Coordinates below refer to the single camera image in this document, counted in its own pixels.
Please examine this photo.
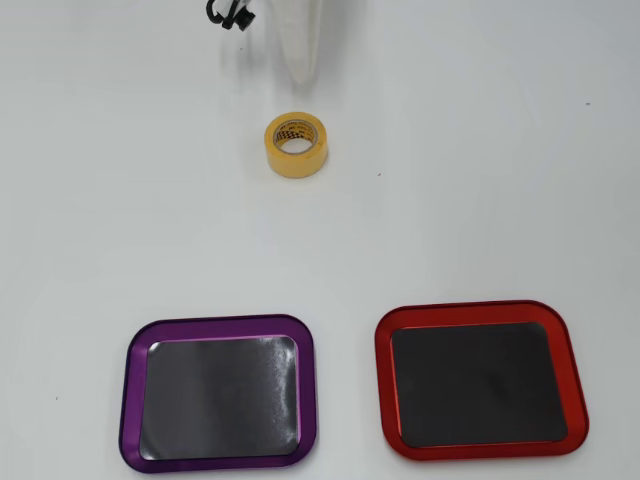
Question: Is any small black gripper camera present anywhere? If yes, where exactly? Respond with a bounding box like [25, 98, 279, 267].
[220, 7, 257, 33]

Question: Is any red metal dish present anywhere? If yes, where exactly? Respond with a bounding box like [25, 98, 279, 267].
[373, 298, 591, 462]

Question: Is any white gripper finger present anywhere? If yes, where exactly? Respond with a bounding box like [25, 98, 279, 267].
[276, 0, 325, 87]

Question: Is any black camera cable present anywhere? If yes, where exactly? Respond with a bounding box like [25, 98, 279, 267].
[206, 0, 232, 24]

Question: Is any yellow masking tape roll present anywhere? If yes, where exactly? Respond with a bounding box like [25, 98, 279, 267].
[263, 111, 330, 180]

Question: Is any purple metal dish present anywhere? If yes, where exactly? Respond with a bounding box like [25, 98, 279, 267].
[118, 313, 319, 475]

